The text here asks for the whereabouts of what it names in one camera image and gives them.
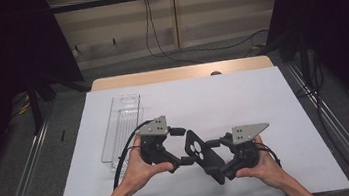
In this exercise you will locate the black metal stand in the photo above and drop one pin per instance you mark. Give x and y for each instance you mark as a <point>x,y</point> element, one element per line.
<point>34,108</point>

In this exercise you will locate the dark round table knob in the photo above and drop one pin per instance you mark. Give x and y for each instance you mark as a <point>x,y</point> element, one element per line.
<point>216,72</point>

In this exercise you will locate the aluminium floor rail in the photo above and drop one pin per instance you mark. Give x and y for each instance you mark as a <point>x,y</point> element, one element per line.
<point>340,128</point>
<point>25,183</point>

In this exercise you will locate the small black floor object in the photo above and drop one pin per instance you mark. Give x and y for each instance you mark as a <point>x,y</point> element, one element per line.
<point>63,136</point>

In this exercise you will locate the black phone case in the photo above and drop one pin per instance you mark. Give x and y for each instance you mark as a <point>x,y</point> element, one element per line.
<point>209,164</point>

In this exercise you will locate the person's left hand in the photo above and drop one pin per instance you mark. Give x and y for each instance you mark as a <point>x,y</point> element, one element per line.
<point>138,173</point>

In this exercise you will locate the wooden table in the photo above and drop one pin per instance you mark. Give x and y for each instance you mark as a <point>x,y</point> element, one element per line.
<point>159,75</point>

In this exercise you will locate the person's right hand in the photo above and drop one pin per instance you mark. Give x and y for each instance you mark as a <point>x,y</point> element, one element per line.
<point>267,170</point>

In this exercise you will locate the white table cover sheet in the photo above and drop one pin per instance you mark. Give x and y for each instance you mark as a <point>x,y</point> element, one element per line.
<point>214,106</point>

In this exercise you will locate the black curtain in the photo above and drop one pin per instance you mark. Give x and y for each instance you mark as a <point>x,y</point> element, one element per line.
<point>338,24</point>
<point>5,48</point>

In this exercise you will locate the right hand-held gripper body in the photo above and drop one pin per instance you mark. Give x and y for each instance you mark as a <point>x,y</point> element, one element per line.
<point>245,133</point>

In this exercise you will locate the clear plastic storage bin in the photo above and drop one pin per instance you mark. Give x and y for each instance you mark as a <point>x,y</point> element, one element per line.
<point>122,131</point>

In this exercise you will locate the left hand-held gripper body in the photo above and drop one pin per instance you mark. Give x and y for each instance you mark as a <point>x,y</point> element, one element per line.
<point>154,127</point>

